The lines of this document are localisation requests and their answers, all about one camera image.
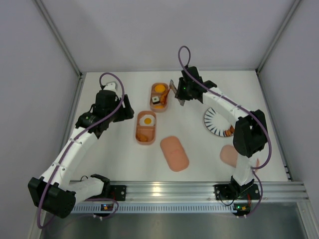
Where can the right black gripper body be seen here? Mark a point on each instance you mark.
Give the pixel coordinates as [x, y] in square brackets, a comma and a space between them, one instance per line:
[181, 88]

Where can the white fried egg toy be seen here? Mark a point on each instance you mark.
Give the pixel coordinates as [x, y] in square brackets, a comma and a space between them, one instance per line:
[147, 120]

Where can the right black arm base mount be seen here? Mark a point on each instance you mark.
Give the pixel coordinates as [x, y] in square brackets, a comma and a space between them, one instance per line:
[231, 191]

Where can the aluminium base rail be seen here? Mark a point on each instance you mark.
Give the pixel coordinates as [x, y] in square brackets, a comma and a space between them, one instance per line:
[204, 192]

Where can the left aluminium frame post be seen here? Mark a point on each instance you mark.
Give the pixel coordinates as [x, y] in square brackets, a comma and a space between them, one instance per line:
[39, 4]

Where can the metal tongs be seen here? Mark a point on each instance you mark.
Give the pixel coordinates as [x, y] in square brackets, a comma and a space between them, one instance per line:
[174, 89]

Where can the pink lunch box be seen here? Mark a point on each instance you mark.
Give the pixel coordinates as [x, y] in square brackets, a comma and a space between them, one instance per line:
[153, 93]
[150, 131]

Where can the orange toy fried shrimp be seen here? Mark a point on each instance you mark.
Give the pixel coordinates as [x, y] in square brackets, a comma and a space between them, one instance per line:
[141, 137]

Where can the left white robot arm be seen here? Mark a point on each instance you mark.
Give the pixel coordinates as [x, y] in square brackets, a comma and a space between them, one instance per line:
[53, 191]

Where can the black white sushi roll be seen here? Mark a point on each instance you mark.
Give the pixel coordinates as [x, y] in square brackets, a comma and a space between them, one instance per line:
[155, 100]

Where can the far pink lunch box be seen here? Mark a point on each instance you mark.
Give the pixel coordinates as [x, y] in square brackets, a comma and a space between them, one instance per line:
[153, 93]

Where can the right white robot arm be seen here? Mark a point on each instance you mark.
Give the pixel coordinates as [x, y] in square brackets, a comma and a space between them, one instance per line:
[250, 129]

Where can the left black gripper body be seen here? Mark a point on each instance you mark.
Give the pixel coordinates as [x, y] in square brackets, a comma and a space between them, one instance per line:
[125, 109]

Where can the yellow toy chicken drumstick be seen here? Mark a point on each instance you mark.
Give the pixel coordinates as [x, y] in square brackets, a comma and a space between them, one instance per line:
[159, 107]

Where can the near pink lunch box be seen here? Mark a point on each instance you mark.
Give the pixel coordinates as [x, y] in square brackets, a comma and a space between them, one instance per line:
[150, 131]

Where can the striped round plate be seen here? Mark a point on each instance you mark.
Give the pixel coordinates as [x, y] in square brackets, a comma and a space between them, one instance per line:
[215, 122]

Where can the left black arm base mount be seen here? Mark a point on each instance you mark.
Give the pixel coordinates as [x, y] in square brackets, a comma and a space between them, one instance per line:
[116, 192]

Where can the centre pink box lid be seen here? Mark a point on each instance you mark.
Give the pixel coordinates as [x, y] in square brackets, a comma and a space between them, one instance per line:
[174, 154]

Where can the right pink box lid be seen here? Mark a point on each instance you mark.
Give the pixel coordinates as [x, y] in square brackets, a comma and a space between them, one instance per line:
[229, 155]

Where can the pink box lid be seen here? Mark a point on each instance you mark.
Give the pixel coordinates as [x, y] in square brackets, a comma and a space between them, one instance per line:
[229, 155]
[174, 154]

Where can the orange round toy food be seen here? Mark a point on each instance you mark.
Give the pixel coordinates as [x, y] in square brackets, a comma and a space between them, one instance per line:
[160, 88]

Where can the small brown toy meat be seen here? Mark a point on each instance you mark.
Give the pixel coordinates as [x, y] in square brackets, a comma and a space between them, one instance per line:
[229, 132]

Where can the grey slotted cable duct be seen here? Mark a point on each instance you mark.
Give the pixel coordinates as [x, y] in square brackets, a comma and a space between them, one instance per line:
[130, 208]

